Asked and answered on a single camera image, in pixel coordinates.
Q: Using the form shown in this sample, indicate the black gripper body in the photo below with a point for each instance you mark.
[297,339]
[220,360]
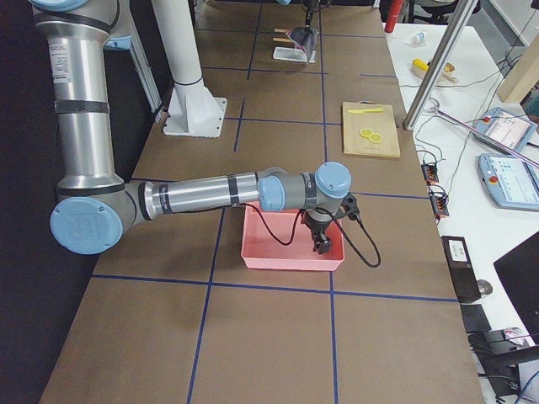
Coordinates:
[317,227]
[311,14]

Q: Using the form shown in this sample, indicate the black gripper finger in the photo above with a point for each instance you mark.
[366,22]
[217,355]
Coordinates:
[325,246]
[317,246]

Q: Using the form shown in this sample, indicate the grey wiping cloth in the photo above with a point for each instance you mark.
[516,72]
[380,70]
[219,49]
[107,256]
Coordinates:
[306,39]

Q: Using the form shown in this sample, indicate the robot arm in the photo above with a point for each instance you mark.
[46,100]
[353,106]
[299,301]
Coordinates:
[97,201]
[287,2]

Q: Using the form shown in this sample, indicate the white rack tray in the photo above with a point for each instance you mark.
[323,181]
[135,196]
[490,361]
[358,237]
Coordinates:
[293,54]

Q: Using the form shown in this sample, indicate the pink plastic bin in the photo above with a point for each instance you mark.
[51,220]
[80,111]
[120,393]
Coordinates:
[278,240]

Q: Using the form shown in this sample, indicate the red fire extinguisher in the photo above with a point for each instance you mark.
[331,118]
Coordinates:
[393,15]

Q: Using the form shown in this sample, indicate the lemon slice near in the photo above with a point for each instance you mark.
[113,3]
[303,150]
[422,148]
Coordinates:
[375,138]

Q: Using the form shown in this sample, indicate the wooden cutting board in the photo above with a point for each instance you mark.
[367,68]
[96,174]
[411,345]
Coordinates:
[381,123]

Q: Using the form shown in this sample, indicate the white bottle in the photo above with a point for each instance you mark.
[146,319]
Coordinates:
[418,39]

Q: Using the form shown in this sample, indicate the orange connector block far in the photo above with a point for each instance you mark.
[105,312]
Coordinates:
[430,172]

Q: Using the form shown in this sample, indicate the orange connector block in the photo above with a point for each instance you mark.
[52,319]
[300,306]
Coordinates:
[430,172]
[439,200]

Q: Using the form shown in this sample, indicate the orange connector block near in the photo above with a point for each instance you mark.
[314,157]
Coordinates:
[439,200]

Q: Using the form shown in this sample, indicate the yellow plastic knife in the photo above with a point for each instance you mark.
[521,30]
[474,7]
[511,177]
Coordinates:
[366,111]

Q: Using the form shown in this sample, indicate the black power box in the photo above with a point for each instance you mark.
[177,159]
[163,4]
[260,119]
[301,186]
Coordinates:
[460,268]

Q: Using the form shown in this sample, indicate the black monitor corner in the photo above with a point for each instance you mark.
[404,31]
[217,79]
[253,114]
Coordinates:
[518,272]

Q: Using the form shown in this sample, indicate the teach pendant near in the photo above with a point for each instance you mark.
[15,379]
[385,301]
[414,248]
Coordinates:
[511,183]

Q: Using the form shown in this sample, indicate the teach pendant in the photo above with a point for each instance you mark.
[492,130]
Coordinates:
[500,125]
[511,183]

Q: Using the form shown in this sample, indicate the teach pendant far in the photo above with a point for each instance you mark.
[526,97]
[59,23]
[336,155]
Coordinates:
[500,125]

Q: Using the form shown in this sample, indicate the aluminium frame post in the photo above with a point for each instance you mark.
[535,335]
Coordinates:
[447,43]

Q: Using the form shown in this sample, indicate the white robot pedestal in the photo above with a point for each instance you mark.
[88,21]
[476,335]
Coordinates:
[193,110]

